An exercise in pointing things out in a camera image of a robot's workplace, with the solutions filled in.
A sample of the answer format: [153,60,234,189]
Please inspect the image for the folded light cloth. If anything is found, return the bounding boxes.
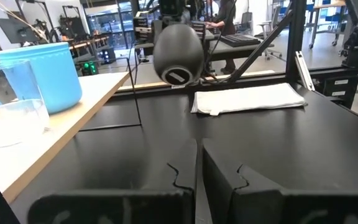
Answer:
[190,82,308,116]

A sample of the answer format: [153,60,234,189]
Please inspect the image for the person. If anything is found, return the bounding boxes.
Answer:
[206,0,239,75]

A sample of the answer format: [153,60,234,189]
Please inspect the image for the silver metal strip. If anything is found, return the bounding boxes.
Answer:
[295,50,316,91]

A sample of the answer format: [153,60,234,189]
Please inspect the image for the clear plastic cup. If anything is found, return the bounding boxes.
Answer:
[0,58,51,150]

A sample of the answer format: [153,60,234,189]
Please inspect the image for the light blue plastic cup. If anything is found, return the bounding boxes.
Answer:
[0,42,83,115]

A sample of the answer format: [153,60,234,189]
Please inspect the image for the black box with green light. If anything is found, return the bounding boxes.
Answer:
[81,60,99,77]

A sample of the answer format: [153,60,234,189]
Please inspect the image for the black keyboard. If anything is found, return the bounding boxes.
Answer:
[219,33,262,48]

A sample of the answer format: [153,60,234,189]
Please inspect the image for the wooden shelf with black legs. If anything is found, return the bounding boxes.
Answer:
[0,57,142,224]

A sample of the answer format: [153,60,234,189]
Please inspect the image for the black box with white labels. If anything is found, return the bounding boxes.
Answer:
[315,74,358,108]

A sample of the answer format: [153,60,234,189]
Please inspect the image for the black aluminium rig frame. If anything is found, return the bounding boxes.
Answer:
[116,0,358,94]

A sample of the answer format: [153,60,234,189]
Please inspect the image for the grey office chair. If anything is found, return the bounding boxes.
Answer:
[258,5,284,60]

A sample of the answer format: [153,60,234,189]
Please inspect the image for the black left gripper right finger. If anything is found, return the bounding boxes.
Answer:
[202,138,358,224]

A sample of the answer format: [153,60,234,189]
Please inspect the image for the dark round mug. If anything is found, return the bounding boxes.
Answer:
[153,24,205,86]

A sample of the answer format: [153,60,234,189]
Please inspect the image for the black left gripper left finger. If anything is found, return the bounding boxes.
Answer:
[26,138,198,224]

